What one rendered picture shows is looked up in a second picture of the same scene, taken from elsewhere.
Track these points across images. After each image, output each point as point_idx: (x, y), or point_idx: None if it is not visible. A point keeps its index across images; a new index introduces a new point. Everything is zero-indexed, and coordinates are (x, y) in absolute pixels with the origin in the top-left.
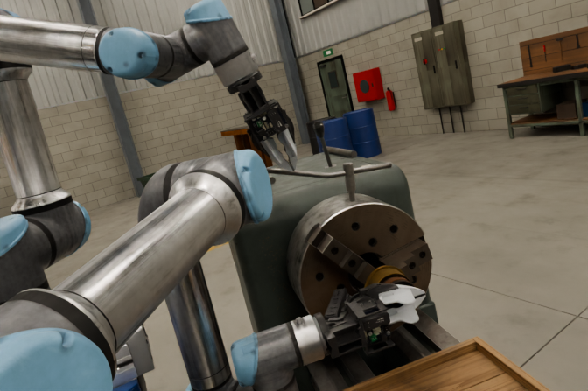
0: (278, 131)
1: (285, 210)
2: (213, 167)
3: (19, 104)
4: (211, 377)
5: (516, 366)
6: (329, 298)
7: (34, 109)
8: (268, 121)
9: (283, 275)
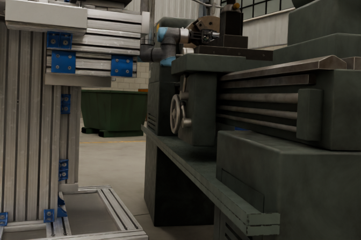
0: None
1: (185, 21)
2: None
3: None
4: (147, 40)
5: None
6: (193, 46)
7: None
8: None
9: (176, 46)
